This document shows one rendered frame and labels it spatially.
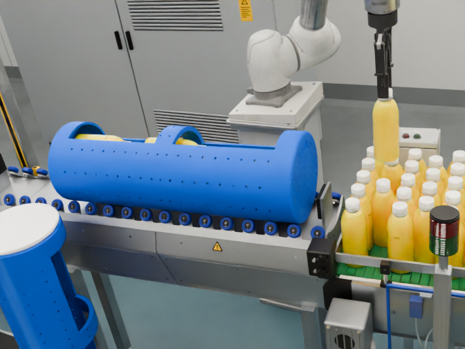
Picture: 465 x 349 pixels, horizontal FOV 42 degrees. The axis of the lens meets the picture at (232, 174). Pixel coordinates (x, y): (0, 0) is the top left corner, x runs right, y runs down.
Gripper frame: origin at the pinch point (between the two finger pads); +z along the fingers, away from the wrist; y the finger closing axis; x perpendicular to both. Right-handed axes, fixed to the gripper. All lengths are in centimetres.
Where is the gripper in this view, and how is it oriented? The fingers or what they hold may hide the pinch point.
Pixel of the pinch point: (384, 83)
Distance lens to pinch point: 174.2
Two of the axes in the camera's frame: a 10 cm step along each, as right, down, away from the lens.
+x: 9.2, 0.7, -3.9
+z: 1.5, 8.5, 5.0
